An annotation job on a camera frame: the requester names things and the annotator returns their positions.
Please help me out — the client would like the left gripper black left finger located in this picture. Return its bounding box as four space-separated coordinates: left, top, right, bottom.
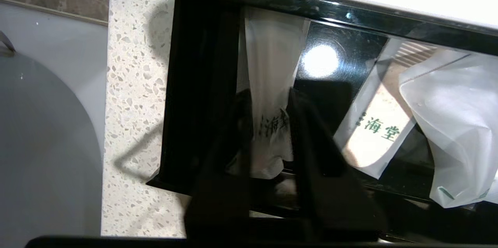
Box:
185 89 255 241

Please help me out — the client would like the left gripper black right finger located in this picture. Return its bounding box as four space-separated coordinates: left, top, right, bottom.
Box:
287 88 389 241

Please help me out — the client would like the green-banded pack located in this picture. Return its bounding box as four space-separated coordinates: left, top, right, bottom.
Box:
237 6 311 179

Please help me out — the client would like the white wrapped amenity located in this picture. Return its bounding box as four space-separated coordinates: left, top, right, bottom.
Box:
399 52 498 208

